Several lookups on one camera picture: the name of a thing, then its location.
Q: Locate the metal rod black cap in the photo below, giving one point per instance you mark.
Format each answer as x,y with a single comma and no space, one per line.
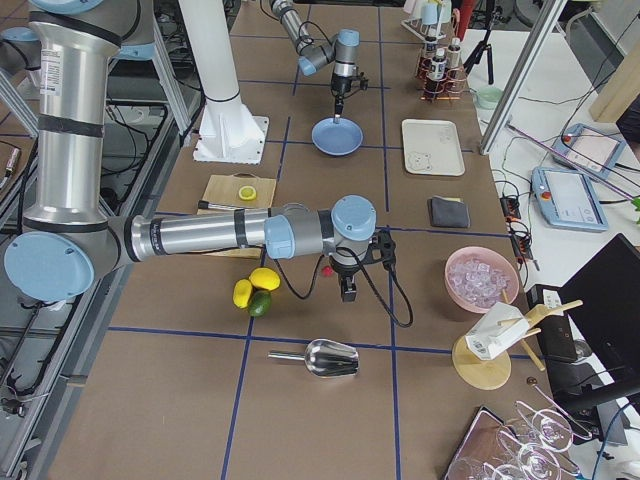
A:
206,205

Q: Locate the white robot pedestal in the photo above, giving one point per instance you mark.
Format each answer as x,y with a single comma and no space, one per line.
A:
228,132

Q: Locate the copper wire bottle rack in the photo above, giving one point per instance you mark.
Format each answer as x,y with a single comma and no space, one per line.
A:
450,88

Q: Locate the green bowl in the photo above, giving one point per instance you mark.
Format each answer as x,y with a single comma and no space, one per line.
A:
488,97

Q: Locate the blue cup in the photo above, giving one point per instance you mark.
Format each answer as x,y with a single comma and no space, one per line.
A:
430,12

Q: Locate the cream bear tray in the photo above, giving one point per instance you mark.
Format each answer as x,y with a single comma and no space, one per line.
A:
432,147

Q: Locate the clear wine glasses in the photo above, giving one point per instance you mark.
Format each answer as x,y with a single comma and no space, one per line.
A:
534,444

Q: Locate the tea bottle white cap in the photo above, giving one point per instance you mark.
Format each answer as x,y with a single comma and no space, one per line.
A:
438,65

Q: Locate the lemon half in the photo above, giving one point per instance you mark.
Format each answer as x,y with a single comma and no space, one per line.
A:
247,193

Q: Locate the grey folded cloth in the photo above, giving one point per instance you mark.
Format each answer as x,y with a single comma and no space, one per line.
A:
448,213

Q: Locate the blue plate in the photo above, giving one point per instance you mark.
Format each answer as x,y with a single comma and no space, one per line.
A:
337,138

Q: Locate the wooden stand with paper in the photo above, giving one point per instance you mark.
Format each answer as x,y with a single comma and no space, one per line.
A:
480,357

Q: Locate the yellow lemon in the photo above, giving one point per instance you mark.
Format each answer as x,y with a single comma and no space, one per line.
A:
265,278
242,292

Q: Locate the blue teach pendant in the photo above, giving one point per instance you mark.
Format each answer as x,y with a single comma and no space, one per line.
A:
590,148
567,200

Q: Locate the metal scoop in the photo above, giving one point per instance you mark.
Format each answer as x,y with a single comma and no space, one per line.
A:
324,358

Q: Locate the aluminium frame post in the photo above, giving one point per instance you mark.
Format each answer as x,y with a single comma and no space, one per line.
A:
542,27

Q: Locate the pink bowl of ice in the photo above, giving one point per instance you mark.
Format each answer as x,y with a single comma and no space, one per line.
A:
476,278

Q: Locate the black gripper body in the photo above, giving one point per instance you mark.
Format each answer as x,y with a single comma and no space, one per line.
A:
344,271
340,86

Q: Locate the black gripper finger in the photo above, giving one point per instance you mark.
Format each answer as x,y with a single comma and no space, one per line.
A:
338,109

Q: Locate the white wire cup rack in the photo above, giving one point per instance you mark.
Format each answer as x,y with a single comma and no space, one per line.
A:
414,25

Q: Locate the black tripod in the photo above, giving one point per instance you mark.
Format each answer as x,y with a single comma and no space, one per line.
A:
492,13

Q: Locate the green lime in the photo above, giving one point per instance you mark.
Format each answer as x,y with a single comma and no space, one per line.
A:
259,303

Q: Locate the black monitor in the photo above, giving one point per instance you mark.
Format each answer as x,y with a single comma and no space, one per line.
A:
608,319

